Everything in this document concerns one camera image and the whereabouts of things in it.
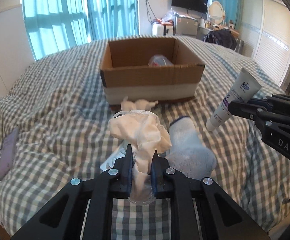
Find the teal window curtain left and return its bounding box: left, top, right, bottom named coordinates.
left=22, top=0, right=88, bottom=60

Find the purple phone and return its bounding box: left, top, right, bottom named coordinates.
left=0, top=127, right=19, bottom=181

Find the white sliding wardrobe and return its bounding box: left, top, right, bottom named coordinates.
left=239, top=0, right=290, bottom=86

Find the clear plastic container in box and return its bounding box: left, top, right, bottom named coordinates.
left=148, top=55, right=173, bottom=67

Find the teal window curtain right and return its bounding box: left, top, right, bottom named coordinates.
left=86, top=0, right=139, bottom=40

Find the white sock blue cuff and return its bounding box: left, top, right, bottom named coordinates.
left=166, top=116, right=217, bottom=180

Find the white suitcase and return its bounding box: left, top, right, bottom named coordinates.
left=152, top=22, right=174, bottom=36

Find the cream lace cloth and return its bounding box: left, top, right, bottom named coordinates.
left=108, top=110, right=172, bottom=205

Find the silver mini fridge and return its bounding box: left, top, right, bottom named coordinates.
left=174, top=16, right=198, bottom=36

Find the brown cardboard box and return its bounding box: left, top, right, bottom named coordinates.
left=99, top=37, right=205, bottom=106

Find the oval white mirror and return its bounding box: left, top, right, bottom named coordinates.
left=208, top=1, right=226, bottom=24

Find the teal window curtain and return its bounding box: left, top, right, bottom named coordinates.
left=86, top=0, right=139, bottom=40
left=22, top=0, right=88, bottom=60

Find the white BOP cream tube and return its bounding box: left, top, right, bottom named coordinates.
left=206, top=68, right=261, bottom=131

